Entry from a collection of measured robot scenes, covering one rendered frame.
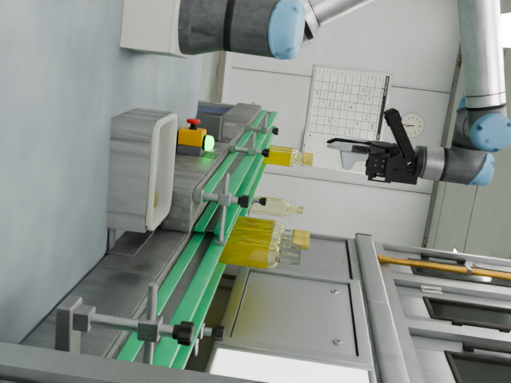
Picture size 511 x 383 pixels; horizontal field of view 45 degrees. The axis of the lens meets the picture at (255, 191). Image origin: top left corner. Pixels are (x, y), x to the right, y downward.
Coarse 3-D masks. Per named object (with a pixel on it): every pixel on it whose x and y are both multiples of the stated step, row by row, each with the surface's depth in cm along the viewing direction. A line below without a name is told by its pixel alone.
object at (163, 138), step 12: (168, 120) 124; (156, 132) 117; (168, 132) 133; (156, 144) 117; (168, 144) 134; (156, 156) 118; (168, 156) 134; (156, 168) 119; (168, 168) 135; (156, 180) 136; (168, 180) 136; (168, 192) 136; (168, 204) 137; (156, 216) 130
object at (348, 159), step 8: (328, 144) 137; (336, 144) 137; (344, 144) 136; (352, 144) 136; (360, 144) 137; (344, 152) 137; (352, 152) 137; (344, 160) 137; (352, 160) 137; (360, 160) 138; (344, 168) 138
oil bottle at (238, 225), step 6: (240, 222) 165; (240, 228) 160; (246, 228) 160; (252, 228) 161; (258, 228) 161; (264, 228) 162; (270, 228) 162; (276, 228) 163; (276, 234) 160; (282, 234) 162; (282, 240) 161
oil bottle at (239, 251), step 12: (228, 240) 150; (240, 240) 151; (252, 240) 152; (228, 252) 150; (240, 252) 149; (252, 252) 149; (264, 252) 149; (276, 252) 149; (240, 264) 150; (252, 264) 150; (264, 264) 150; (276, 264) 150
